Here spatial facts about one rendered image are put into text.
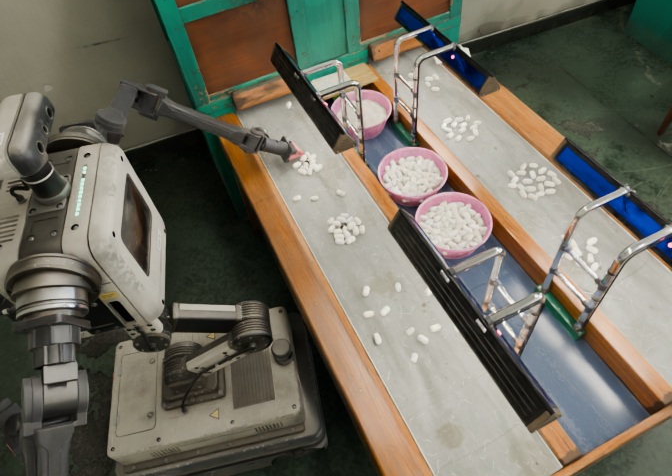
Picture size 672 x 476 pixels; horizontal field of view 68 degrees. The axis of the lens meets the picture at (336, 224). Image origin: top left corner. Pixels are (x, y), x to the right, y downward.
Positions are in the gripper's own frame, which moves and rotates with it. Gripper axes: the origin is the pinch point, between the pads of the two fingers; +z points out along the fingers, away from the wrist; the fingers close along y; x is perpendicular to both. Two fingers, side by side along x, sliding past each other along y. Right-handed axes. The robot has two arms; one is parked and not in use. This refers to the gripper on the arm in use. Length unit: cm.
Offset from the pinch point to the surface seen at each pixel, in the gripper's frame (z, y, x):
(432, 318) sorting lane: 6, -88, -3
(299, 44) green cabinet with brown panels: 2, 42, -29
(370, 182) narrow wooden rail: 12.1, -29.0, -11.2
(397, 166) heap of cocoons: 24.2, -25.1, -18.8
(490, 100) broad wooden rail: 63, -13, -55
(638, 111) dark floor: 217, 4, -86
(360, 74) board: 33, 33, -30
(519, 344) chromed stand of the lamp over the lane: 8, -111, -20
